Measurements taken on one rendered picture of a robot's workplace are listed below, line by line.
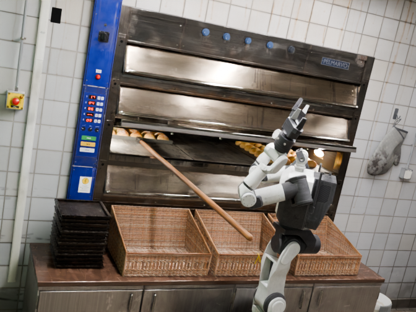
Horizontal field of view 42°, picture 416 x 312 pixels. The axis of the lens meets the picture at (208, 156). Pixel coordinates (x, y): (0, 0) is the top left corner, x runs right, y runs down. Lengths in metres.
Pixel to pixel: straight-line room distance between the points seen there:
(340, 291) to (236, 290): 0.83
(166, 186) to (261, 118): 0.82
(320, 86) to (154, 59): 1.27
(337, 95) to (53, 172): 2.08
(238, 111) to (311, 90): 0.58
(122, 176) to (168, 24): 1.01
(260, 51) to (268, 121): 0.49
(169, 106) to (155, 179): 0.50
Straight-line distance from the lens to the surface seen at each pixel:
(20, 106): 3.28
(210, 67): 3.60
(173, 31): 3.49
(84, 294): 3.21
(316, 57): 3.98
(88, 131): 3.40
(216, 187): 3.81
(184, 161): 3.65
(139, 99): 3.47
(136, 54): 3.43
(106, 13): 3.33
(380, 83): 4.33
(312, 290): 3.86
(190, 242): 3.68
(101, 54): 3.34
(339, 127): 4.20
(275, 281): 3.17
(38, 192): 3.50
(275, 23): 3.77
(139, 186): 3.60
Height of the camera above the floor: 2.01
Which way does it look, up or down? 12 degrees down
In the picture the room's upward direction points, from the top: 11 degrees clockwise
